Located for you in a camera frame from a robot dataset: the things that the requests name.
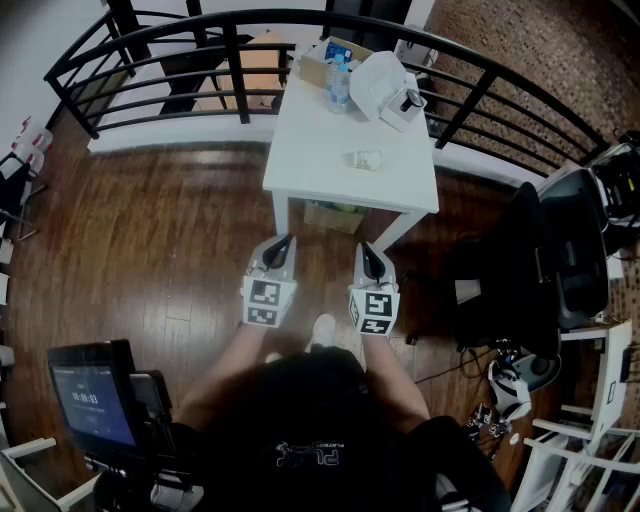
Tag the black folding chair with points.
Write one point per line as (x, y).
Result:
(12, 185)

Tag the white metal shelf rack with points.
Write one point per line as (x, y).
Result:
(30, 450)
(612, 380)

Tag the white jug red cap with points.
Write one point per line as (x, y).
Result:
(22, 145)
(42, 140)

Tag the black equipment case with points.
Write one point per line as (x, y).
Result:
(620, 185)

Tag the white grey handheld device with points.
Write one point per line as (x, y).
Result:
(510, 395)

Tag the person's black shirt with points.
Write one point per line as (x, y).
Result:
(310, 440)

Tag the black metal railing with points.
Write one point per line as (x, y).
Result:
(235, 75)

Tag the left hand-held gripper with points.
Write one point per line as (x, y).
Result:
(267, 300)

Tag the person's right forearm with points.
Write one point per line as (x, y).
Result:
(392, 380)

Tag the open white box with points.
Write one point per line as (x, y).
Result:
(375, 80)

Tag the white table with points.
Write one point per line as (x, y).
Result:
(320, 150)

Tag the clear plastic water bottle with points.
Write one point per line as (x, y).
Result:
(338, 85)

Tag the black pillar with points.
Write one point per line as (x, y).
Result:
(125, 30)

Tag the small cardboard box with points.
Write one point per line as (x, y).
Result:
(330, 220)

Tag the black tablet screen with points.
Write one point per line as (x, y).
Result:
(92, 400)

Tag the small white round cap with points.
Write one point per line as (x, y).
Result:
(515, 440)

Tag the black tablet stand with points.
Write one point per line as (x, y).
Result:
(150, 400)

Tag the open cardboard box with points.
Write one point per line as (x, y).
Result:
(312, 65)

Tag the person's white shoe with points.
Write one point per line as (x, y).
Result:
(323, 330)

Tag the black office chair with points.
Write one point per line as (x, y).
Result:
(575, 250)

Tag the small black device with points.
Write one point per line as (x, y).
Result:
(411, 100)

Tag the blue packet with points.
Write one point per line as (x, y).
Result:
(339, 51)

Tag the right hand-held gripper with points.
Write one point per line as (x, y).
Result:
(375, 310)

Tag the person's left forearm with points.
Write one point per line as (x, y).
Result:
(225, 370)

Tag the small white box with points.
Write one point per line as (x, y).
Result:
(415, 50)

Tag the flat brown cardboard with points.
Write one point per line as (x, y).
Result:
(262, 65)

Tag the white patterned cup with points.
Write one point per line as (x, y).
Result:
(364, 160)

